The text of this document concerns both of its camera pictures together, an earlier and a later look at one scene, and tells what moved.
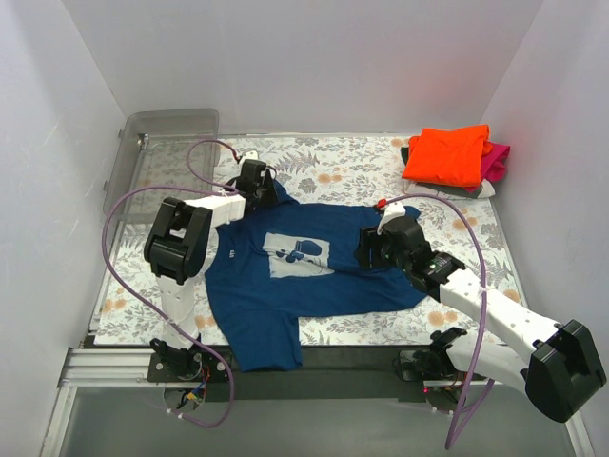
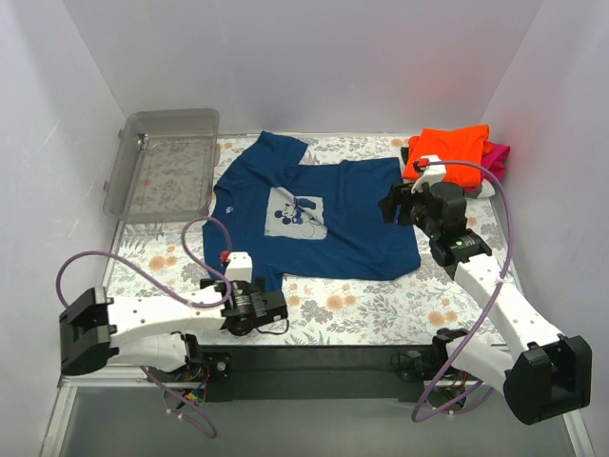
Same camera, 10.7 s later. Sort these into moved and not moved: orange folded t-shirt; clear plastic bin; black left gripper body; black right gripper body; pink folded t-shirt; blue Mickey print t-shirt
Moved: black left gripper body; blue Mickey print t-shirt; black right gripper body
Not moved: pink folded t-shirt; orange folded t-shirt; clear plastic bin
